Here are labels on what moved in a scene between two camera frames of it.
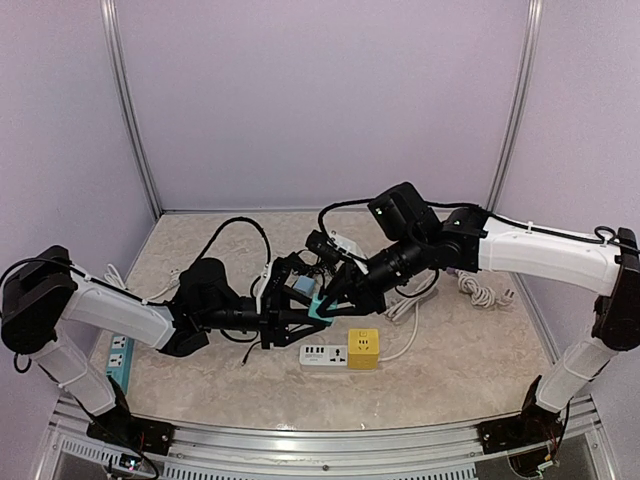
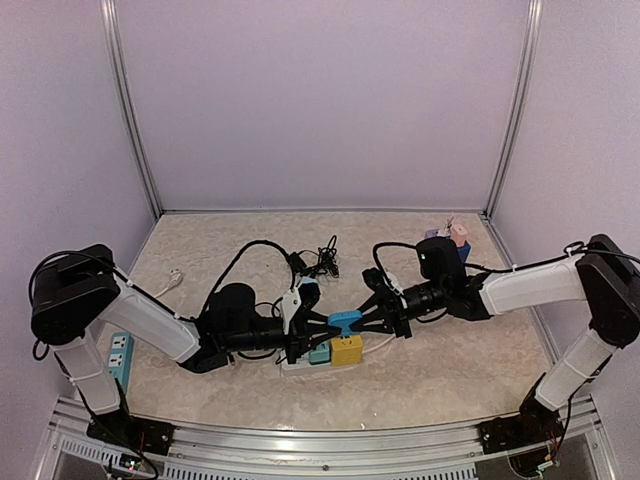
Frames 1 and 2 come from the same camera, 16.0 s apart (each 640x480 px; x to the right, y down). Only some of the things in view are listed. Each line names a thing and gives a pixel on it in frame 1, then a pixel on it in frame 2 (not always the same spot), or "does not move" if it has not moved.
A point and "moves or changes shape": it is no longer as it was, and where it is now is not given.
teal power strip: [119, 360] does not move
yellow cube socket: [363, 348] moves or changes shape
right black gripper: [350, 281] to [390, 313]
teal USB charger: [315, 303] moves or changes shape
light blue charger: [305, 284] does not move
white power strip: [328, 355] to [303, 365]
